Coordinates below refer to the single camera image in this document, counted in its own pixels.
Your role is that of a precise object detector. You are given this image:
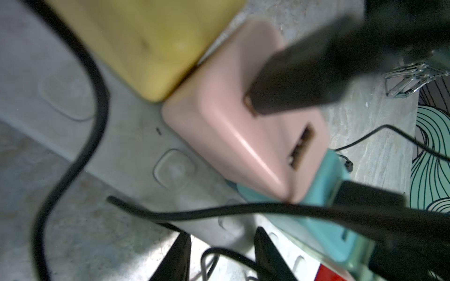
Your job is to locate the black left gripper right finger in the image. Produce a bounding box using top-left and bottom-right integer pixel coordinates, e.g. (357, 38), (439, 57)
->
(254, 227), (297, 281)

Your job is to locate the teal USB charger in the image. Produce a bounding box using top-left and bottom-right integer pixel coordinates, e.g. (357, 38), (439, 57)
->
(226, 149), (373, 264)

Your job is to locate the pink USB charger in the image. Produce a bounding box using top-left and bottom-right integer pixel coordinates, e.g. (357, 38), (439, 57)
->
(162, 19), (330, 203)

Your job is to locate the yellow USB charger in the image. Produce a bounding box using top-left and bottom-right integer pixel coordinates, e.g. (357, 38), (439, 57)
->
(49, 1), (245, 103)

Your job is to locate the white long power strip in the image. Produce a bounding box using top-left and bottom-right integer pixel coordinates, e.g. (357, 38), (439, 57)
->
(0, 0), (356, 281)

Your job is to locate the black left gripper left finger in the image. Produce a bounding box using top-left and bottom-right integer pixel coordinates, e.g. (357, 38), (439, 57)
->
(149, 232), (192, 281)

